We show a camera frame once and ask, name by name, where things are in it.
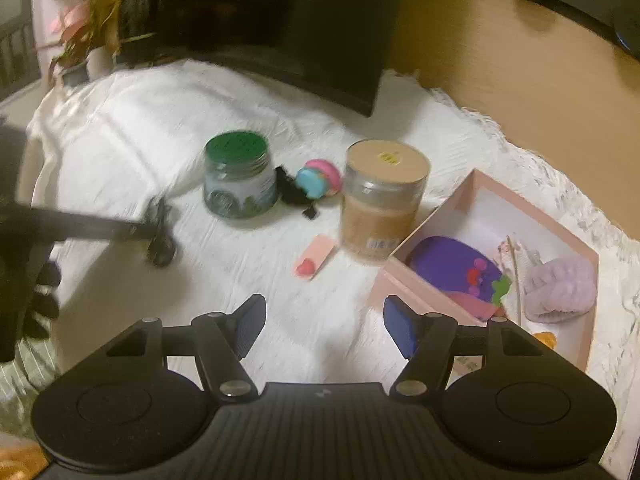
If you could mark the small orange toy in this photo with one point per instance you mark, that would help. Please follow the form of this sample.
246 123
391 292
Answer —
545 340

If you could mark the purple and pink felt pouch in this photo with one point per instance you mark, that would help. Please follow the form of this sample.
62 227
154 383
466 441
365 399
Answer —
450 265

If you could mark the black hair clip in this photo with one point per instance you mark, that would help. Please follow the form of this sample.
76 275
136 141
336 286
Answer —
290 190

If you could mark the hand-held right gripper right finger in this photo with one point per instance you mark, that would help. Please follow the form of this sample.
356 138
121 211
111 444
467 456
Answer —
400 330

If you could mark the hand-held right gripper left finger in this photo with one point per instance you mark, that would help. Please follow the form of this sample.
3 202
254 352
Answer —
250 322

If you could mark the person's left hand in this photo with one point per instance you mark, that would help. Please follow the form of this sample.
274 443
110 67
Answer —
46 295

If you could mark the white knitted blanket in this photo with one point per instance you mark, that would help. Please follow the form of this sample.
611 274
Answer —
150 125

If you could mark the black monitor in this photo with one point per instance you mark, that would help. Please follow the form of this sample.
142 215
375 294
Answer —
300 25

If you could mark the white cloth with sticks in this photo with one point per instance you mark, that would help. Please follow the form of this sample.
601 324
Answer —
522 260

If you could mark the green lid glass jar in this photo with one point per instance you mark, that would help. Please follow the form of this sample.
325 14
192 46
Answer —
239 180

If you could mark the pink cardboard box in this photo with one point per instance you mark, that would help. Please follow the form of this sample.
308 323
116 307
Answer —
425 290

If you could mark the potted plant with pink leaves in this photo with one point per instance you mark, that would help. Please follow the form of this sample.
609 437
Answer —
85 35

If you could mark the pink and blue soft toy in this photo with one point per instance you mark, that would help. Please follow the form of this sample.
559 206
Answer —
320 177

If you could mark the green striped cloth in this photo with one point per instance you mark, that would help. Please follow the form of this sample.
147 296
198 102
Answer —
27 385

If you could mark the pink card with red heart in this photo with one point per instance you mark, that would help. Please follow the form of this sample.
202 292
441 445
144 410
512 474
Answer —
312 257

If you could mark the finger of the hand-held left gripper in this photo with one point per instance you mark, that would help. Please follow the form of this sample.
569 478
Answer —
100 227

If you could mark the tan lid plastic jar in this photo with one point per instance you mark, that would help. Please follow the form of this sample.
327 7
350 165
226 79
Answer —
377 200

